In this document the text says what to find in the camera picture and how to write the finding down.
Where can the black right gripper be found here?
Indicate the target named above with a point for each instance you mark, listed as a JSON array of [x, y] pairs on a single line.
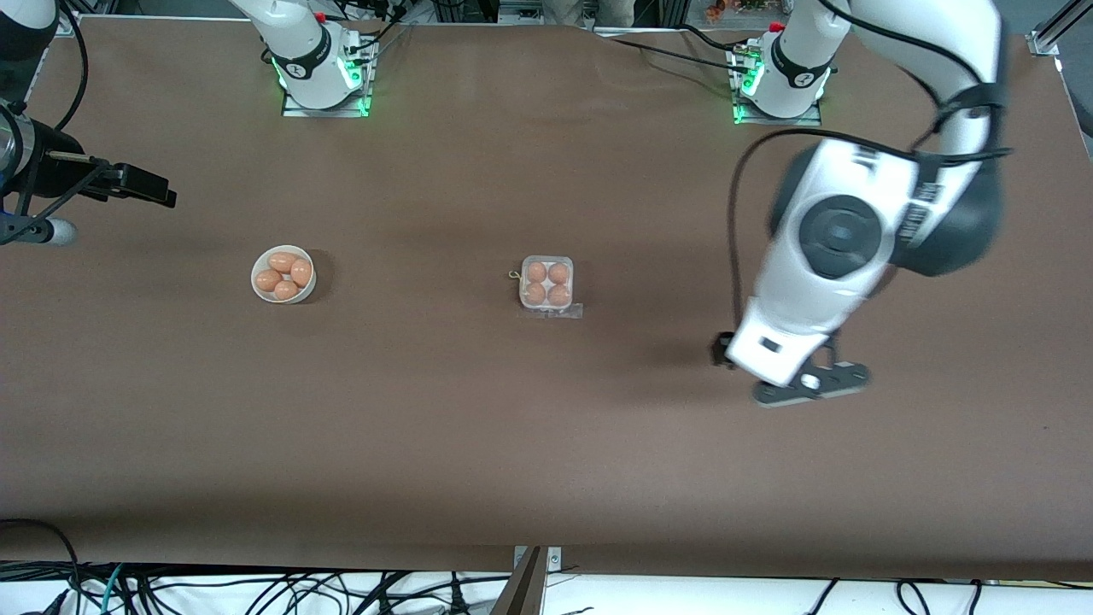
[[53, 172]]

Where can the person in grey clothing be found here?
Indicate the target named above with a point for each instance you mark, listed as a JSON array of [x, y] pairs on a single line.
[[615, 10]]

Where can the brown egg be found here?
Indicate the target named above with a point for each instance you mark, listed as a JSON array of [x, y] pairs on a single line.
[[301, 272], [534, 293], [558, 295], [282, 261], [268, 280], [535, 272], [286, 289], [558, 272]]

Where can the clear tape strip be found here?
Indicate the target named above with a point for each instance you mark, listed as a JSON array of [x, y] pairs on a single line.
[[577, 313]]

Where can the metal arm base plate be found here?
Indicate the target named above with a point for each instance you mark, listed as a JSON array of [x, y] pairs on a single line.
[[807, 120], [299, 111]]

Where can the aluminium frame profile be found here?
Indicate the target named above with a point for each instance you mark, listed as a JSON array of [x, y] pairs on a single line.
[[1046, 41]]

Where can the dark metal bar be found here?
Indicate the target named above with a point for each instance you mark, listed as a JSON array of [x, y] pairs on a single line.
[[523, 594]]

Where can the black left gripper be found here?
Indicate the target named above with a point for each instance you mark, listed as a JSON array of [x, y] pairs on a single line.
[[722, 350]]

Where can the metal bracket plate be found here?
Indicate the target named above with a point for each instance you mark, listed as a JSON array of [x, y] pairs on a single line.
[[555, 559]]

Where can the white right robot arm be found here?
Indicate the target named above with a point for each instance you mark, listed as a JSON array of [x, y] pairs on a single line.
[[307, 51]]

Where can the metal corner bracket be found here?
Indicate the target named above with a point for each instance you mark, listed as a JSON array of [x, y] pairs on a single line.
[[73, 24]]

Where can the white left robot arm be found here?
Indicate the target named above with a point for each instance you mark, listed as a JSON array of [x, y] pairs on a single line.
[[841, 231]]

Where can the clear plastic egg box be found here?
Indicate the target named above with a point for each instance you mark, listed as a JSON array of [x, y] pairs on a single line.
[[546, 258]]

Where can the white round bowl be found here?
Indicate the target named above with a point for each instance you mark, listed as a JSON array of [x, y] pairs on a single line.
[[261, 295]]

